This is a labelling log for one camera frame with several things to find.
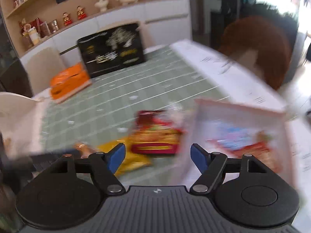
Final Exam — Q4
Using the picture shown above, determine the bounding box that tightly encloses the yellow snack packet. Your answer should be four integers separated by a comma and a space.
98, 136, 152, 176

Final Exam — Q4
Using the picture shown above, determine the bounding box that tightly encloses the beige scalloped cloth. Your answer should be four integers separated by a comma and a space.
1, 92, 50, 158

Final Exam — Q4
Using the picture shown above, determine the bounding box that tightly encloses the pink cardboard box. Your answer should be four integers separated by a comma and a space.
176, 98, 297, 187

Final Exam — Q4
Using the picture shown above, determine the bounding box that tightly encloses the orange tissue box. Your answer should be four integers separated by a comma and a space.
50, 63, 92, 104

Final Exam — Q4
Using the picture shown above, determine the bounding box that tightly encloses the white flower vase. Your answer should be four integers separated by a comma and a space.
94, 0, 109, 12

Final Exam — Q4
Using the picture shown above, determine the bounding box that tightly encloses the white cabinet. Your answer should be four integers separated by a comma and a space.
21, 0, 192, 67

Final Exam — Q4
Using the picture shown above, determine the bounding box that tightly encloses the beige dining chair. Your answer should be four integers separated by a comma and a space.
25, 47, 66, 95

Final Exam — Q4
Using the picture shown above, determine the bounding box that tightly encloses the brown round chair back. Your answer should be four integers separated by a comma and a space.
218, 16, 292, 90

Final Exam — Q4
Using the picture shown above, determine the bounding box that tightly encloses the red spicy snack packet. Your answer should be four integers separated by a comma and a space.
129, 110, 184, 155

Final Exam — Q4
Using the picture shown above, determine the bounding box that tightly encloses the red cracker packet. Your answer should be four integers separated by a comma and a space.
230, 130, 285, 174

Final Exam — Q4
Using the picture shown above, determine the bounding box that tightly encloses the green grid tablecloth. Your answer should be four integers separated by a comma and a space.
38, 47, 229, 152

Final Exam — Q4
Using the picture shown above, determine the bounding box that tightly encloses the round bun packet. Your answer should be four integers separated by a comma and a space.
74, 143, 95, 158

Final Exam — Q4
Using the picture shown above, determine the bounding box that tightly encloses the red doll figurine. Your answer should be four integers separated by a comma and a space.
63, 12, 72, 27
77, 6, 87, 20

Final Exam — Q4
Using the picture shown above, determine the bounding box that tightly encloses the peppa pig candy packet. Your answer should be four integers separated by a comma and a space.
204, 120, 259, 151

